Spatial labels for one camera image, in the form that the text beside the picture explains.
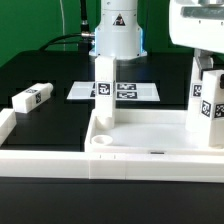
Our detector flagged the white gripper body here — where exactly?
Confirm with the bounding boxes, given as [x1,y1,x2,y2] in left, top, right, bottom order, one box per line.
[169,0,224,53]

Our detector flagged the white thin cable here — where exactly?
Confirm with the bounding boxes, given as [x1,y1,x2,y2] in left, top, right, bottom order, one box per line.
[59,0,66,52]

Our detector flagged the black cables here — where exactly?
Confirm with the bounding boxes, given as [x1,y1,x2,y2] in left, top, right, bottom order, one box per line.
[39,0,96,52]

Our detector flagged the white U-shaped fence frame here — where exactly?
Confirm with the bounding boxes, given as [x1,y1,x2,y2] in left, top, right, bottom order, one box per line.
[0,108,224,184]

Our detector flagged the white desk tabletop tray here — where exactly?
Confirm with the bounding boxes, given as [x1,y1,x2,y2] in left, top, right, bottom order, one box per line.
[84,109,224,156]

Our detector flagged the white marker sheet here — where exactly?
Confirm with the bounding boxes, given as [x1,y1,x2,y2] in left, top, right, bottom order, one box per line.
[67,82,160,102]

